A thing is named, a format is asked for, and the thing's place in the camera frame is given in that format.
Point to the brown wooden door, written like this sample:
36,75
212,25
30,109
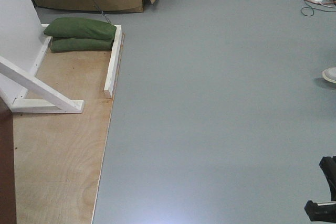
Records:
8,196

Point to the far white diagonal brace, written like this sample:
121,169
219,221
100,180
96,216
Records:
51,101

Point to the lower green sandbag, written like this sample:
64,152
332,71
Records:
80,44

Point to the green sandbag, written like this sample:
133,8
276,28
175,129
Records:
73,27
80,44

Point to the upper green sandbag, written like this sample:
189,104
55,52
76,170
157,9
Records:
73,27

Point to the plywood base board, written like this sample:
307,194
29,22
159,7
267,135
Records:
58,157

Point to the right white sneaker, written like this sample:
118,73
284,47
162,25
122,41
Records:
329,75

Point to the far white edge rail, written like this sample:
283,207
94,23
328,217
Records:
113,62

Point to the white door frame panel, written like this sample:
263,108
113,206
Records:
23,47

